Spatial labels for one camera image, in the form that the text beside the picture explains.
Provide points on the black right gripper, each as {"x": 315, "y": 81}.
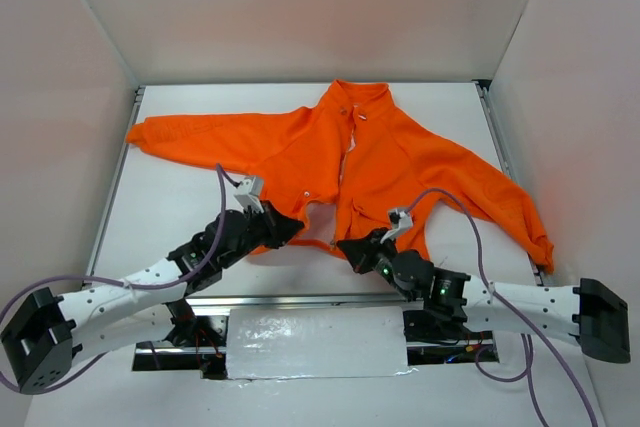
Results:
{"x": 374, "y": 248}

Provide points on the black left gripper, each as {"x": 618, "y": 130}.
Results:
{"x": 270, "y": 222}

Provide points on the orange zip-up jacket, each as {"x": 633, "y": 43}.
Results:
{"x": 341, "y": 165}

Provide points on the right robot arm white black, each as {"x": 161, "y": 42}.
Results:
{"x": 588, "y": 315}

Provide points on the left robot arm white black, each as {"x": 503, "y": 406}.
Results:
{"x": 50, "y": 334}

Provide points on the white foil-wrapped block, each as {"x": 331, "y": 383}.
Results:
{"x": 283, "y": 344}

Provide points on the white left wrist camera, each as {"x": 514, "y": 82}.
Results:
{"x": 248, "y": 192}

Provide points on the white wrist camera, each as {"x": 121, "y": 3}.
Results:
{"x": 248, "y": 192}
{"x": 400, "y": 222}

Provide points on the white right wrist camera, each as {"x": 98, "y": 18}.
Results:
{"x": 400, "y": 222}

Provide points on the aluminium frame rail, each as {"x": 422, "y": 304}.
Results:
{"x": 155, "y": 206}

